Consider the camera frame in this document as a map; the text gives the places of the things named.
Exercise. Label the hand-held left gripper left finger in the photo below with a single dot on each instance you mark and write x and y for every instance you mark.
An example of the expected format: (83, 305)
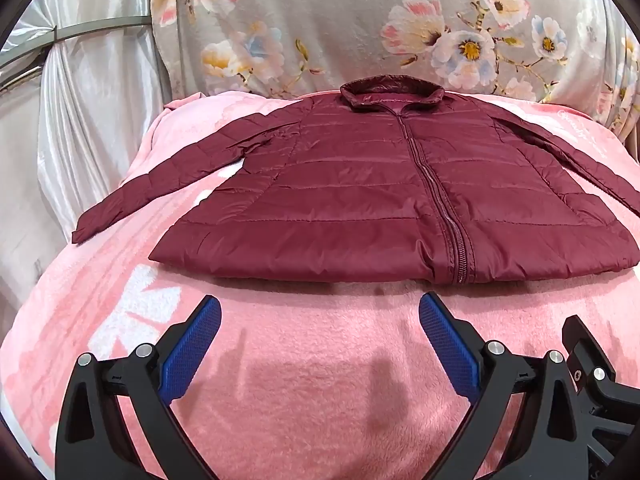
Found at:
(192, 347)

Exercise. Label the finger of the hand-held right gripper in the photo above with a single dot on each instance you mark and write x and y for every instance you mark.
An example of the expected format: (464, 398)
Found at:
(612, 425)

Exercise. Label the grey floral bedsheet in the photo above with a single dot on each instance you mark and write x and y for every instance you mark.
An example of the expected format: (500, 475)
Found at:
(340, 20)

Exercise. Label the maroon puffer jacket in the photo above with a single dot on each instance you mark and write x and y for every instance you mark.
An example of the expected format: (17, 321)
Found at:
(350, 200)

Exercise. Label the pink fleece blanket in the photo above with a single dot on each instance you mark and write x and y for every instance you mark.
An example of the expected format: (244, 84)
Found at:
(310, 360)

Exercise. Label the grey metal rail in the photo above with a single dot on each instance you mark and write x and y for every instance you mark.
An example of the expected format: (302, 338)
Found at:
(80, 34)

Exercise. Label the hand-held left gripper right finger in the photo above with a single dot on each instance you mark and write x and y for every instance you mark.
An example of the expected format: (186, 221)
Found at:
(450, 345)

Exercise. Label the white satin curtain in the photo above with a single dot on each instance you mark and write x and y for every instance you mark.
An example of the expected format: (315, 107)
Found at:
(85, 120)

